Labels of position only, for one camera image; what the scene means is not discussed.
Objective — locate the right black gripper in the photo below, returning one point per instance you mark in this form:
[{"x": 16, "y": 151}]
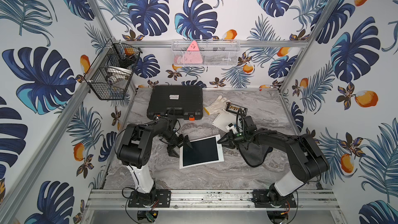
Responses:
[{"x": 228, "y": 140}]

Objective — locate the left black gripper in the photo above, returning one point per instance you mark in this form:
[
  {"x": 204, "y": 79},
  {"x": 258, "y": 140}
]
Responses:
[{"x": 175, "y": 140}]

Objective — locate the white drawing tablet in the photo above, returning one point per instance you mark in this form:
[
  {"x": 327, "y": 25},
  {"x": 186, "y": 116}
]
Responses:
[
  {"x": 226, "y": 122},
  {"x": 201, "y": 152}
]

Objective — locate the grey blue wiping cloth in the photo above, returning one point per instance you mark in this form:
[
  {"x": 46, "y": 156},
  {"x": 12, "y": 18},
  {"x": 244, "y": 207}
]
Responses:
[{"x": 253, "y": 154}]

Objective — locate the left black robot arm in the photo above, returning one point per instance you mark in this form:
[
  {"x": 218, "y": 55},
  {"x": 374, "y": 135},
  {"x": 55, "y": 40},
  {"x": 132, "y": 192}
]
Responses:
[{"x": 135, "y": 148}]

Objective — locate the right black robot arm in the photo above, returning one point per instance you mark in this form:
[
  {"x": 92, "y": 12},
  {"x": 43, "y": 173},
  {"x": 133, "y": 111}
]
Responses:
[{"x": 304, "y": 157}]

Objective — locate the black screwdriver bit box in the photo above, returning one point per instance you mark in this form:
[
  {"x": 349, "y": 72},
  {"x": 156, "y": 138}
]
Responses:
[{"x": 235, "y": 109}]

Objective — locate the white knit work glove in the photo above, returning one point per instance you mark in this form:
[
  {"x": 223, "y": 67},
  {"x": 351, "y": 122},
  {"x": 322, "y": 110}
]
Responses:
[{"x": 217, "y": 106}]

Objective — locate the black plastic tool case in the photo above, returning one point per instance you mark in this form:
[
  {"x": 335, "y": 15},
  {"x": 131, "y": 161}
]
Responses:
[{"x": 184, "y": 102}]

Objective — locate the pink triangular paper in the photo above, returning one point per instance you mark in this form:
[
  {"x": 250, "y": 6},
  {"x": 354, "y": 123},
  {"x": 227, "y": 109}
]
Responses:
[{"x": 192, "y": 55}]

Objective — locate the silver object in basket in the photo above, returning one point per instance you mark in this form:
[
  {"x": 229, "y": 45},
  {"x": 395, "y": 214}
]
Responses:
[{"x": 115, "y": 75}]

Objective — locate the clear mesh wall shelf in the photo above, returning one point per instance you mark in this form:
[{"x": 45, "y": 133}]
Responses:
[{"x": 214, "y": 52}]

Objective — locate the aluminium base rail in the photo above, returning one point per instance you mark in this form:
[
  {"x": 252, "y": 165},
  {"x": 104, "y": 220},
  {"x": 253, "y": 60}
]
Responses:
[{"x": 205, "y": 200}]

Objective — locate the black wire basket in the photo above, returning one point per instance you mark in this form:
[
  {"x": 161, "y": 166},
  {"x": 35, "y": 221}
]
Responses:
[{"x": 115, "y": 54}]

